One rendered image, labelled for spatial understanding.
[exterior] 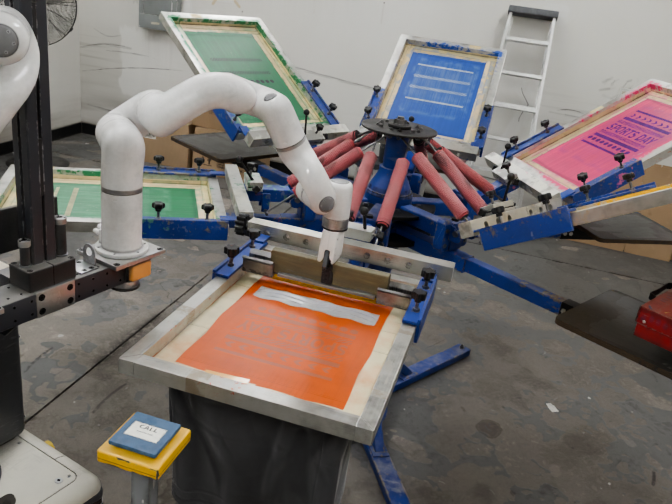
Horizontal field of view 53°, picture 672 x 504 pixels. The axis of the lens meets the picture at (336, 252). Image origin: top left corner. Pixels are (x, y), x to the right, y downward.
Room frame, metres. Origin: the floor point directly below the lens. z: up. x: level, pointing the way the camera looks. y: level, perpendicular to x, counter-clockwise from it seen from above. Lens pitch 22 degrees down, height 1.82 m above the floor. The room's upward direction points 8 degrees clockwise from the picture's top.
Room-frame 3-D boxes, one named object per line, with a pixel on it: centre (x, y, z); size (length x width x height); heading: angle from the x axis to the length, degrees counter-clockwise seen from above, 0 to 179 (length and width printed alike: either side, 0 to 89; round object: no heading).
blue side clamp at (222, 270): (1.86, 0.28, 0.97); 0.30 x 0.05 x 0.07; 166
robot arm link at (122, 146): (1.50, 0.53, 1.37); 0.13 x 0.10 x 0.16; 29
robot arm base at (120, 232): (1.50, 0.54, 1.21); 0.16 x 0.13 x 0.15; 62
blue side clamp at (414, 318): (1.73, -0.26, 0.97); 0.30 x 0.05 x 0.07; 166
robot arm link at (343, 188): (1.77, 0.05, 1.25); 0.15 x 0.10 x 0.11; 119
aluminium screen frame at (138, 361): (1.56, 0.07, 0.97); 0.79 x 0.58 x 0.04; 166
